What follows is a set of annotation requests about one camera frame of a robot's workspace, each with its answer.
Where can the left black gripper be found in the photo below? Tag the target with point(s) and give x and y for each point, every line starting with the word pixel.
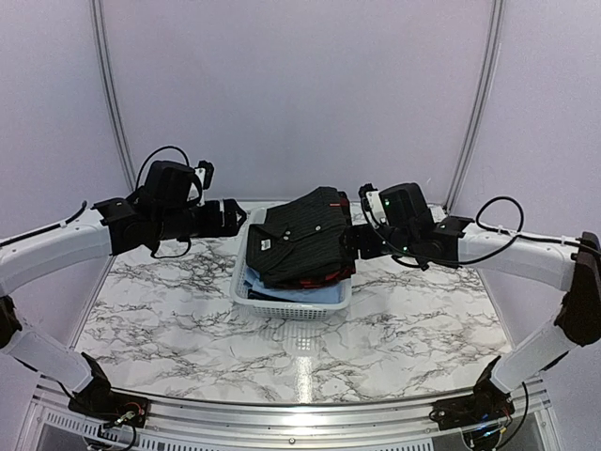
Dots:
pixel 230 227

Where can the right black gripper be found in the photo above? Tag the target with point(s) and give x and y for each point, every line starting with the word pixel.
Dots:
pixel 351 248

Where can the black pinstriped long sleeve shirt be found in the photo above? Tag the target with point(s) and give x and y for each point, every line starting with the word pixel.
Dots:
pixel 267 246

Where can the white plastic laundry basket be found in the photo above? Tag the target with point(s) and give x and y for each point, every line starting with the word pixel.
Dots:
pixel 274 309

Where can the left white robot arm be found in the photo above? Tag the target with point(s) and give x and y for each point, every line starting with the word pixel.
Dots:
pixel 168 205

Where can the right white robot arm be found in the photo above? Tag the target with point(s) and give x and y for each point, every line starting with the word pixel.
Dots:
pixel 398 223

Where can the red black plaid shirt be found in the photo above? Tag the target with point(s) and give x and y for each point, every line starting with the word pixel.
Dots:
pixel 317 258

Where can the light blue shirt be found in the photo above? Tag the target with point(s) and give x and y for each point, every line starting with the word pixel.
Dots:
pixel 258 291

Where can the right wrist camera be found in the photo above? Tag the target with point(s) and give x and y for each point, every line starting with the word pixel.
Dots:
pixel 372 205

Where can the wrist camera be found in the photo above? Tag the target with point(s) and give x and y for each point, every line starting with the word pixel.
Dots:
pixel 204 173
pixel 372 205

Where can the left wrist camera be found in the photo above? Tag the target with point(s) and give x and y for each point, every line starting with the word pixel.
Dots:
pixel 204 173

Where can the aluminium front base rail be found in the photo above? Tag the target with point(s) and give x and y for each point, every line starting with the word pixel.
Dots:
pixel 187 424

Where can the left aluminium frame post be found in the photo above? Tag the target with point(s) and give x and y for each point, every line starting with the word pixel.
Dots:
pixel 108 83

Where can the aluminium frame post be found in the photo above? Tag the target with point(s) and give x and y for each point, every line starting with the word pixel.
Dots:
pixel 108 83
pixel 482 93

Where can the right aluminium frame post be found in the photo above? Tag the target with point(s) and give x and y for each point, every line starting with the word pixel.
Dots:
pixel 482 93

